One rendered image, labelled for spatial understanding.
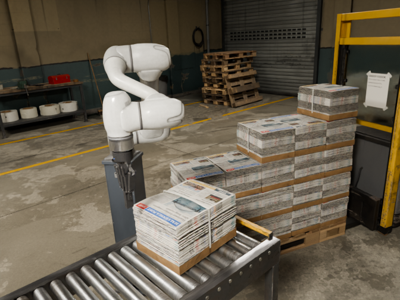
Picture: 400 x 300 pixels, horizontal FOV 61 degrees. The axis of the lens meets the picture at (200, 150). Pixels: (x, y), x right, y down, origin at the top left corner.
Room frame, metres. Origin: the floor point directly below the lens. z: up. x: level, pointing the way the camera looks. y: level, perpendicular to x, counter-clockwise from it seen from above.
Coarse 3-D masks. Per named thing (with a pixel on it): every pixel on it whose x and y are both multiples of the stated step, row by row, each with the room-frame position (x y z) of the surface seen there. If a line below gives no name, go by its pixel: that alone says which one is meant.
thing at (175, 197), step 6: (174, 198) 1.38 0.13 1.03; (180, 198) 1.38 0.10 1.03; (192, 198) 1.37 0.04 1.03; (186, 204) 1.31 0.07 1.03; (192, 204) 1.31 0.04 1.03; (198, 204) 1.31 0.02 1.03; (204, 204) 1.30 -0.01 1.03; (204, 210) 1.25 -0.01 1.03; (210, 210) 1.27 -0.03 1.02; (204, 216) 1.24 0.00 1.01; (210, 216) 1.27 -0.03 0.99; (210, 222) 1.27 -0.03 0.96; (204, 228) 1.24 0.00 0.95
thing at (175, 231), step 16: (144, 208) 1.29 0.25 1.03; (160, 208) 1.28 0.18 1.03; (176, 208) 1.28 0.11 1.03; (192, 208) 1.27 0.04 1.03; (144, 224) 1.28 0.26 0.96; (160, 224) 1.19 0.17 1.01; (176, 224) 1.15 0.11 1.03; (192, 224) 1.19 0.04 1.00; (144, 240) 1.30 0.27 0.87; (160, 240) 1.21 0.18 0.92; (176, 240) 1.14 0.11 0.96; (192, 240) 1.19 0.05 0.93; (176, 256) 1.15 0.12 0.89; (192, 256) 1.19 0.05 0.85
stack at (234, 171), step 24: (192, 168) 2.23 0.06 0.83; (216, 168) 2.21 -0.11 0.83; (240, 168) 2.18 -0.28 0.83; (264, 168) 2.26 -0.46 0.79; (288, 168) 2.34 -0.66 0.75; (312, 168) 2.42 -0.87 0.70; (264, 192) 2.27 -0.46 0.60; (288, 192) 2.33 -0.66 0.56; (312, 192) 2.43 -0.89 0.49; (240, 216) 2.19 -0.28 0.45; (288, 216) 2.35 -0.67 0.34; (312, 216) 2.43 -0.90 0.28; (288, 240) 2.34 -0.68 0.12; (312, 240) 2.44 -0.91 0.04
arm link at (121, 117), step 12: (108, 96) 1.15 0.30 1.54; (120, 96) 1.15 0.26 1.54; (108, 108) 1.13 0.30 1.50; (120, 108) 1.13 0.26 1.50; (132, 108) 1.15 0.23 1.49; (108, 120) 1.13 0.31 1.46; (120, 120) 1.13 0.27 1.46; (132, 120) 1.14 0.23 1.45; (108, 132) 1.15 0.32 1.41; (120, 132) 1.14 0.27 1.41; (132, 132) 1.18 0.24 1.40
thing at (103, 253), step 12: (132, 240) 1.41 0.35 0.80; (96, 252) 1.32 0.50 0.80; (108, 252) 1.32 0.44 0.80; (72, 264) 1.24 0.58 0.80; (84, 264) 1.24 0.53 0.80; (48, 276) 1.17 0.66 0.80; (60, 276) 1.17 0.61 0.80; (24, 288) 1.11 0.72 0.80; (36, 288) 1.10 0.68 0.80; (48, 288) 1.13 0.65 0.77
